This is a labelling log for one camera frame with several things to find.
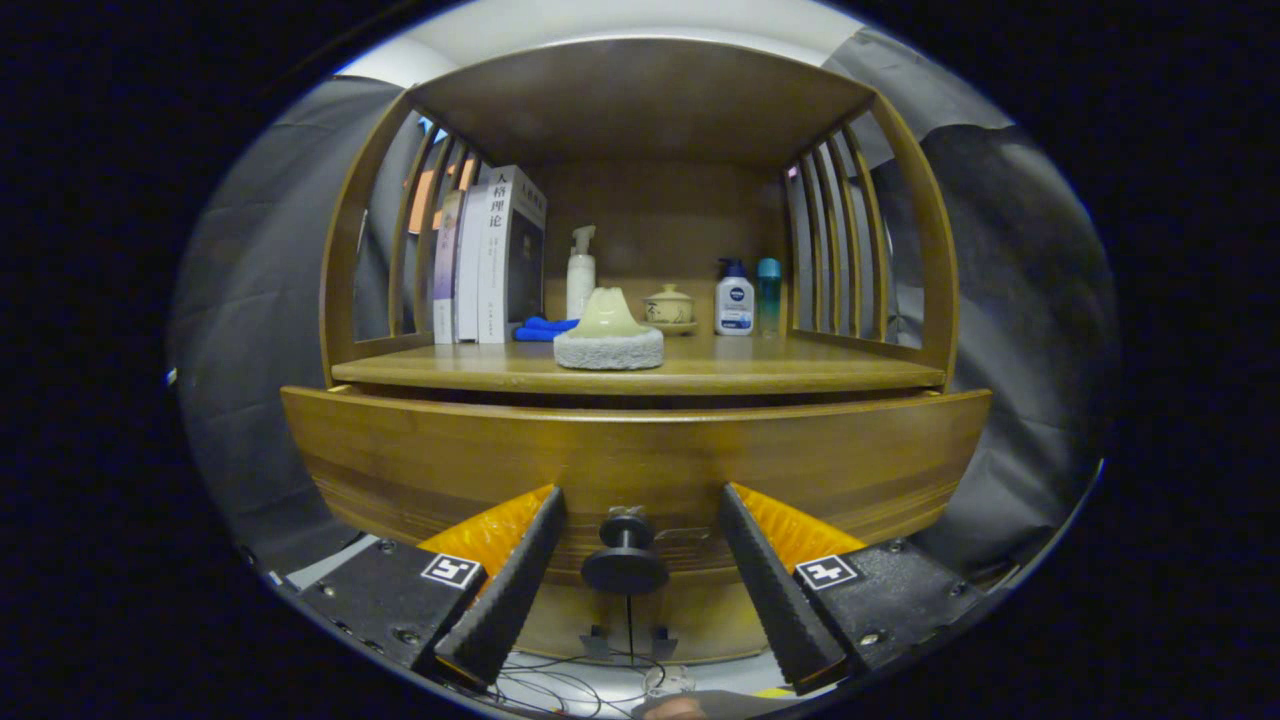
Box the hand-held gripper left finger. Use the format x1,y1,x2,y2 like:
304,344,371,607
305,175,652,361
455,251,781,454
285,485,567,693

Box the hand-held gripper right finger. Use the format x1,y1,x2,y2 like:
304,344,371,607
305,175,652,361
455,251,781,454
718,483,991,696

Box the wooden drawer with black knob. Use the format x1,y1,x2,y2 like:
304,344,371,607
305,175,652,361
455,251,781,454
280,386,993,598

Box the wooden countertop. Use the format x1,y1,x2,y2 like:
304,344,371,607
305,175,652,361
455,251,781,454
330,332,946,396

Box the wooden cabinet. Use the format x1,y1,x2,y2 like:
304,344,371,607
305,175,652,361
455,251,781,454
320,38,961,666

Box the white lotion bottle blue cap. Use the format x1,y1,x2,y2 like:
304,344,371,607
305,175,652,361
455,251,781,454
714,258,756,337

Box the teal clear bottle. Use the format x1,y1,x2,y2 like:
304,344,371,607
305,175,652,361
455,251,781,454
756,257,783,338

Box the lidded ceramic tea cup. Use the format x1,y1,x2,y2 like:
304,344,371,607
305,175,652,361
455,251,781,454
643,284,697,336

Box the white pump bottle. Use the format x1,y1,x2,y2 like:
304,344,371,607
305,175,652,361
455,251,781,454
566,225,598,321

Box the white book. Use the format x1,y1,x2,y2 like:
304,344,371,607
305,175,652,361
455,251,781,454
455,185,491,344

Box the purple spine book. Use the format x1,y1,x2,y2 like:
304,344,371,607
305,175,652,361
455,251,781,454
432,190,466,345

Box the grey book with portrait cover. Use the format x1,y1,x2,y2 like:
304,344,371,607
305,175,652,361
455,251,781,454
477,165,548,345

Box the black floor cables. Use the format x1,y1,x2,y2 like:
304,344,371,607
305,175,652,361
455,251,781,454
490,650,691,716

